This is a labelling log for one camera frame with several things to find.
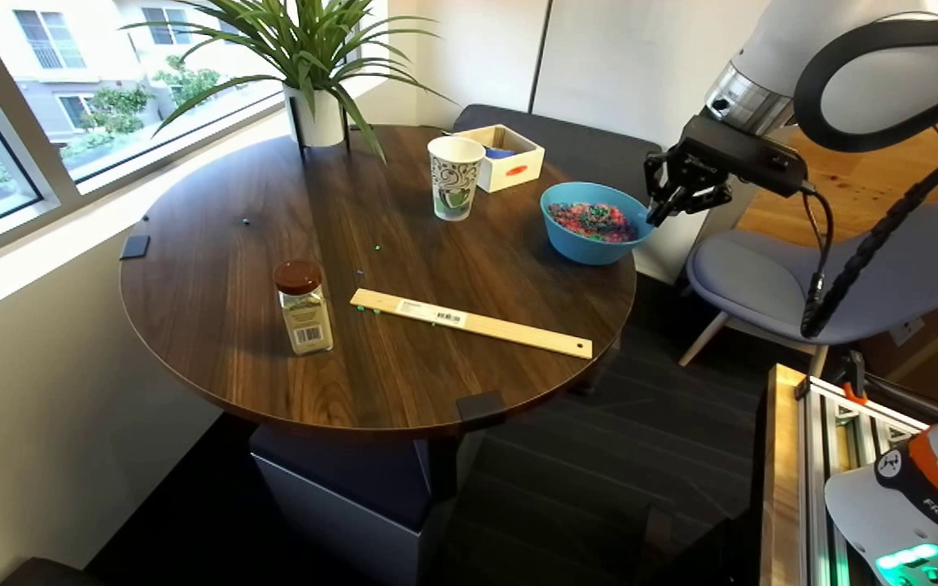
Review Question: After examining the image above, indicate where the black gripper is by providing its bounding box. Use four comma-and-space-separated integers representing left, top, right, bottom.
642, 116, 806, 227

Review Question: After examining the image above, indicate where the blue bowl with colourful beads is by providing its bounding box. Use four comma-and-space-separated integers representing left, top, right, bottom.
536, 182, 651, 266

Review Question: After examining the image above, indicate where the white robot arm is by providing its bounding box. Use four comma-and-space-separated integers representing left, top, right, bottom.
646, 0, 938, 225

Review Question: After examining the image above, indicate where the dark grey sofa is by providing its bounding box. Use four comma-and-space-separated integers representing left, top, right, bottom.
451, 104, 660, 200

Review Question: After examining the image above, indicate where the grey chair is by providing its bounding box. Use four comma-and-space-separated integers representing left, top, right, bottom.
679, 202, 938, 376

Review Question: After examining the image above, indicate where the white wooden tray box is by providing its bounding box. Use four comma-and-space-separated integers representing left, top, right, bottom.
469, 125, 543, 194

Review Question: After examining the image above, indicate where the blue measuring cup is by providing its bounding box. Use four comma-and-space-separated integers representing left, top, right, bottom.
485, 148, 514, 159

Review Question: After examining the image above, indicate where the wooden ruler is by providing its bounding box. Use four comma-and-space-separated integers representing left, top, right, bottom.
348, 288, 597, 360

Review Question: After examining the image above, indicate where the white patterned paper cup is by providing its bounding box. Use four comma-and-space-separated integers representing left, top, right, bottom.
427, 135, 485, 221

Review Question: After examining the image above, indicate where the round dark wooden table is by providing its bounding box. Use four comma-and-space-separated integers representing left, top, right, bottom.
120, 129, 636, 436

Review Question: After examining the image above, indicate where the green potted plant white pot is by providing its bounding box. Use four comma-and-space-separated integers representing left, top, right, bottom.
160, 0, 442, 159

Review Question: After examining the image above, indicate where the spice jar with brown lid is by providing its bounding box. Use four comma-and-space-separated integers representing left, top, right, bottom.
275, 261, 333, 355

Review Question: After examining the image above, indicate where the small black block on sill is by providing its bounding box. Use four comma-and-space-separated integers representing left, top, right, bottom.
120, 234, 151, 261

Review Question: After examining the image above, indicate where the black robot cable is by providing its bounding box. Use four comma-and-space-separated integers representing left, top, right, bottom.
791, 10, 938, 343

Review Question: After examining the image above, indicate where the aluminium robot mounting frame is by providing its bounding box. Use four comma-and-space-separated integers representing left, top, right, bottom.
759, 365, 923, 586

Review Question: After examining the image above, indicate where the robot base with orange ring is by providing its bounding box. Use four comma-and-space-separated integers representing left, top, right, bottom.
824, 423, 938, 586

